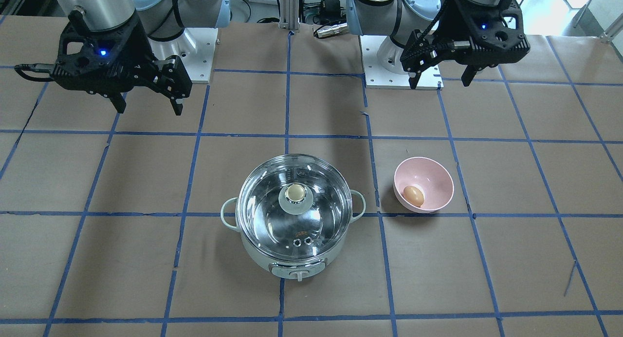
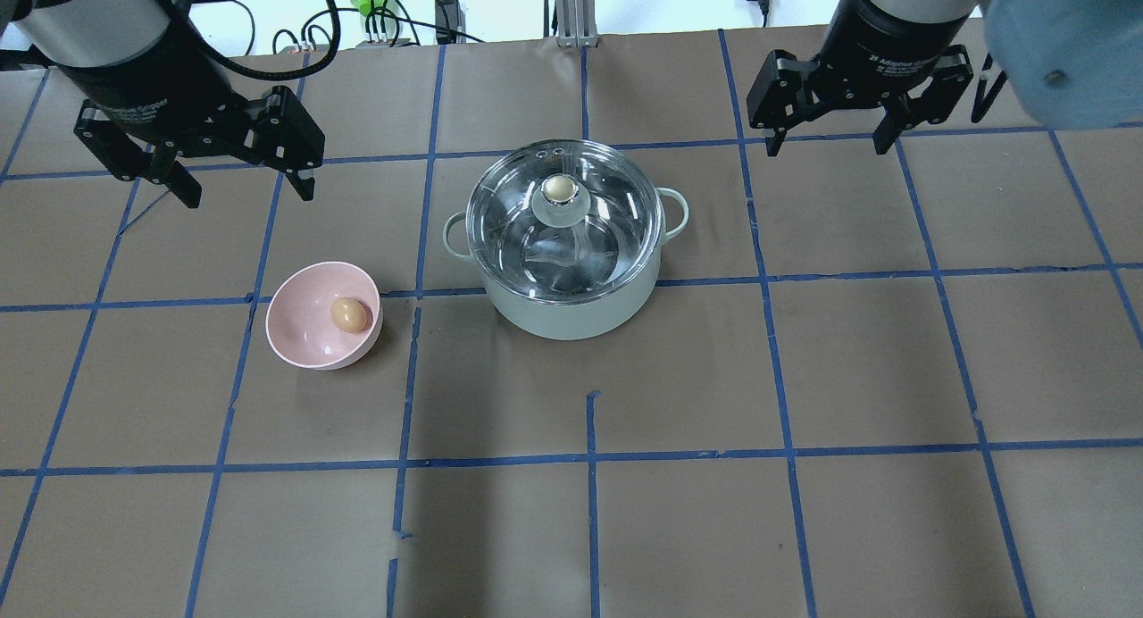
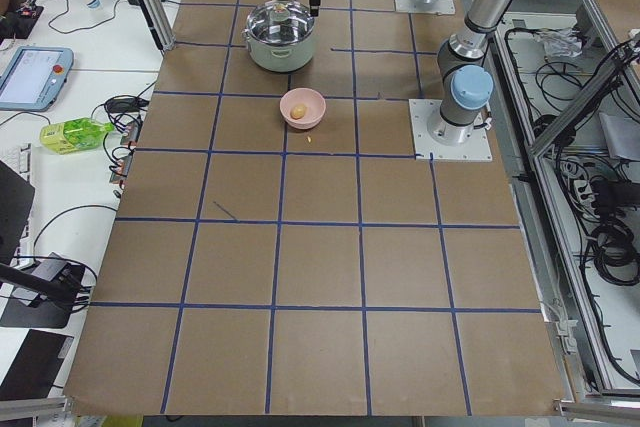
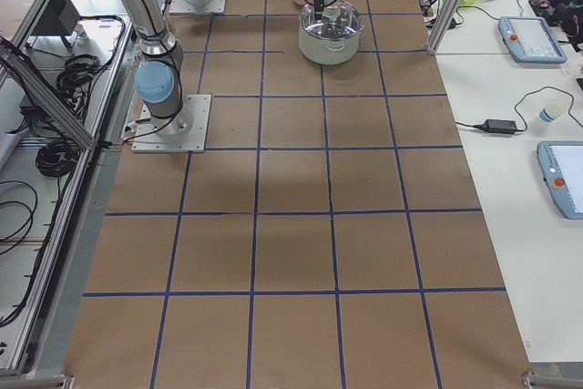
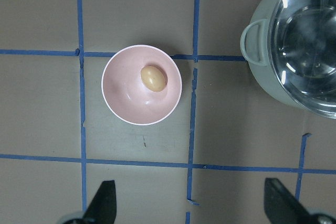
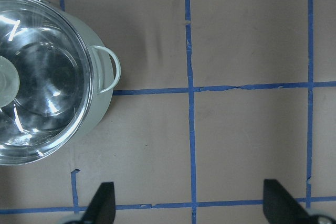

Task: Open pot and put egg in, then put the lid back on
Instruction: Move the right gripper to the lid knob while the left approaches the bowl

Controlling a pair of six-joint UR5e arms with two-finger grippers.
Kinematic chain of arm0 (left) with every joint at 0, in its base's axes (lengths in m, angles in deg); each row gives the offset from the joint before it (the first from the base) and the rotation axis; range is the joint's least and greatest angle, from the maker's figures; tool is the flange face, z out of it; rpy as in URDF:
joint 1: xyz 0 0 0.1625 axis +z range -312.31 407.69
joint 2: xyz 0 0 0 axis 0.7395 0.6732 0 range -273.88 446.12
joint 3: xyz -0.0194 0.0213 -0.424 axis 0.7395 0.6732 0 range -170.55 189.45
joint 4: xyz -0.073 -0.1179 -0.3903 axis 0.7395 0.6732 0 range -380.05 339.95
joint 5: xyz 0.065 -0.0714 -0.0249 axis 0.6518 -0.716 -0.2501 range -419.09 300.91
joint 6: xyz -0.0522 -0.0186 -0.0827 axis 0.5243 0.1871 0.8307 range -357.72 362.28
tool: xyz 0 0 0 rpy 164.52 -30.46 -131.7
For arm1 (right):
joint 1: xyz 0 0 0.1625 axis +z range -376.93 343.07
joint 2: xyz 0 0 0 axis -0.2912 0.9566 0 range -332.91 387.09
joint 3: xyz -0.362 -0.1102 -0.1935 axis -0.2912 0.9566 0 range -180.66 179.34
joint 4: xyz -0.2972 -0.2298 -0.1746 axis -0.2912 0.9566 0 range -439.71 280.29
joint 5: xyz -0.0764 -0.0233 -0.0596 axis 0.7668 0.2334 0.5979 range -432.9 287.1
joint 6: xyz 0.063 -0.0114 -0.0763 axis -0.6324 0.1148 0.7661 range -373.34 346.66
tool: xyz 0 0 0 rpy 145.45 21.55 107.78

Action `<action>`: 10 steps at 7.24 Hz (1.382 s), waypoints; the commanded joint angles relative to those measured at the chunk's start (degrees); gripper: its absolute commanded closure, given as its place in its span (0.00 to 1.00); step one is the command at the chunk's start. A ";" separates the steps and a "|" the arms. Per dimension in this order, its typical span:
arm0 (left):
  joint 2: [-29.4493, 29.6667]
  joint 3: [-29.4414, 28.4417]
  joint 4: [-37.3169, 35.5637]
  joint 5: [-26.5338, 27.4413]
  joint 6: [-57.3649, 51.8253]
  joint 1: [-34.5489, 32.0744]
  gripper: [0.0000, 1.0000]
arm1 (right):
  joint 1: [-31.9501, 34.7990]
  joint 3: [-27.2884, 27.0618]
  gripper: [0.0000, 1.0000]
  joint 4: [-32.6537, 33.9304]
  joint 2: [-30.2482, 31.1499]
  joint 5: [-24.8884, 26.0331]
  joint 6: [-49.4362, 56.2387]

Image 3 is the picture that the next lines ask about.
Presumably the glass pot lid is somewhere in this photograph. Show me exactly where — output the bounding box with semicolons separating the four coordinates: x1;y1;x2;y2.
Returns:
244;0;315;47

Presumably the brown egg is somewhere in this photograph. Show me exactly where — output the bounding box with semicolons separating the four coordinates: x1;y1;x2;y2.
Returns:
290;103;307;119

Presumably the pale green cooking pot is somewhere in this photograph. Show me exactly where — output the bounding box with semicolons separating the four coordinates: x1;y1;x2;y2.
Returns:
243;0;316;73

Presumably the pink plastic bowl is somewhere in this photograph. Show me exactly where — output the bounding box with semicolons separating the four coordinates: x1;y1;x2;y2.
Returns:
279;88;326;130

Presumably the black power adapter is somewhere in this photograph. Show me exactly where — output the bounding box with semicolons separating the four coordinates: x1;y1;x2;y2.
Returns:
104;96;149;114

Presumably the crumpled white paper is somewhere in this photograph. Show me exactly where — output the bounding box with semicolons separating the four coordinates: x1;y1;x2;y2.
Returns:
534;29;582;58

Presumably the blue teach pendant near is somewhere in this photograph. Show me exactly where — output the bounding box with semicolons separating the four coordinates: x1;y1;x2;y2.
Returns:
1;46;74;113

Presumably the green drink bottle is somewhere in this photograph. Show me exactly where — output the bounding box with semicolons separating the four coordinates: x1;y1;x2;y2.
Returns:
39;117;115;154

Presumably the black laptop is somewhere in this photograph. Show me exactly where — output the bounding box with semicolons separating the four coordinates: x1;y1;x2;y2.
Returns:
0;162;35;265

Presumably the black monitor stand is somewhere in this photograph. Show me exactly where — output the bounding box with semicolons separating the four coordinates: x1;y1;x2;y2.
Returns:
1;253;95;329

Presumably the aluminium frame rail right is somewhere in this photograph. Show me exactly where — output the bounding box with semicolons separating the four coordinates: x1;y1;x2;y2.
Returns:
529;34;639;158

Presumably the black cable bundle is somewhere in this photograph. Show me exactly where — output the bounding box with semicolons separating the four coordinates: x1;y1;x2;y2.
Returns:
554;156;640;288

